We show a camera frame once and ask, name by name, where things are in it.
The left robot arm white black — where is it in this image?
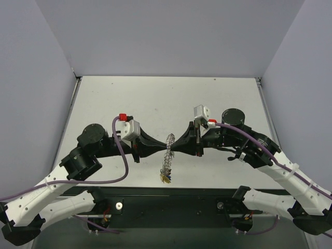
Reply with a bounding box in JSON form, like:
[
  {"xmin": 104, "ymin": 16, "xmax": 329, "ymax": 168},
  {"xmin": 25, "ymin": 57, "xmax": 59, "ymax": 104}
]
[{"xmin": 1, "ymin": 123, "xmax": 167, "ymax": 246}]

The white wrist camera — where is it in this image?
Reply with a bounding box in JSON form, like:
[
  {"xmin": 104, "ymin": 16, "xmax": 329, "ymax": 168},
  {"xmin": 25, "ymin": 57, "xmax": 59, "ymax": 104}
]
[
  {"xmin": 193, "ymin": 105, "xmax": 217, "ymax": 129},
  {"xmin": 118, "ymin": 113, "xmax": 141, "ymax": 145}
]

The purple cable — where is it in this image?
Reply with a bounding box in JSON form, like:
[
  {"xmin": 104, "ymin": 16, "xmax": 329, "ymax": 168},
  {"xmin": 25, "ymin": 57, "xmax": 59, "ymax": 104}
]
[
  {"xmin": 215, "ymin": 122, "xmax": 332, "ymax": 238},
  {"xmin": 0, "ymin": 118, "xmax": 130, "ymax": 236}
]

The metal band with key rings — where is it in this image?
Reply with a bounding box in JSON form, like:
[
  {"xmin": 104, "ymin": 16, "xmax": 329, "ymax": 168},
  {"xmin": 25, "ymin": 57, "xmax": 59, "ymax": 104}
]
[{"xmin": 160, "ymin": 133, "xmax": 175, "ymax": 175}]

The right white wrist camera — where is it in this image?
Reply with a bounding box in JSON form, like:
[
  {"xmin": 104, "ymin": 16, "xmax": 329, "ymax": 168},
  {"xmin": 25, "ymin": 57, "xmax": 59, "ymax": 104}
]
[{"xmin": 193, "ymin": 105, "xmax": 217, "ymax": 129}]

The yellow key tag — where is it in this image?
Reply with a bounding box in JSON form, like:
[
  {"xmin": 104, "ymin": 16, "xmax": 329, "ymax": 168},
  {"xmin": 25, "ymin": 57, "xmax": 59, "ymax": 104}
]
[{"xmin": 160, "ymin": 174, "xmax": 171, "ymax": 184}]

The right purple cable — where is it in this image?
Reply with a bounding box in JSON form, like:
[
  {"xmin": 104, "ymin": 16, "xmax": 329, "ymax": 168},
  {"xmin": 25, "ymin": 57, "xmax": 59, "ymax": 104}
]
[{"xmin": 215, "ymin": 122, "xmax": 332, "ymax": 238}]

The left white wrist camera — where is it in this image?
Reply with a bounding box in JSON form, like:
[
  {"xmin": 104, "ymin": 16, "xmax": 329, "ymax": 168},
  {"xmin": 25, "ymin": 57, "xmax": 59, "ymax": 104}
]
[{"xmin": 118, "ymin": 113, "xmax": 141, "ymax": 145}]

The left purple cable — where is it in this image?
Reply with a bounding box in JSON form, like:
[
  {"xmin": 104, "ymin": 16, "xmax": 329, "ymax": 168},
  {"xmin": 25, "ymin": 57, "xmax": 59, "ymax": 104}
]
[{"xmin": 0, "ymin": 118, "xmax": 130, "ymax": 236}]

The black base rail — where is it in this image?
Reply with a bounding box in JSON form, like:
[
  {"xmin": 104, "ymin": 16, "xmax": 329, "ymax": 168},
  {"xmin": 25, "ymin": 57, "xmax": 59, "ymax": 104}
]
[{"xmin": 64, "ymin": 185, "xmax": 262, "ymax": 231}]

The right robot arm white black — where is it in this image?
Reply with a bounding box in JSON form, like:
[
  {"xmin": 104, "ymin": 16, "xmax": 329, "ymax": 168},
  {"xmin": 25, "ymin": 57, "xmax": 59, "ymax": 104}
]
[{"xmin": 171, "ymin": 106, "xmax": 331, "ymax": 236}]

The aluminium table frame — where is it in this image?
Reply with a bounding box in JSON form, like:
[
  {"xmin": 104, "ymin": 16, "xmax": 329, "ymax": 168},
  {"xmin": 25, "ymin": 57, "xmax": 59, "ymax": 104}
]
[{"xmin": 255, "ymin": 77, "xmax": 311, "ymax": 216}]

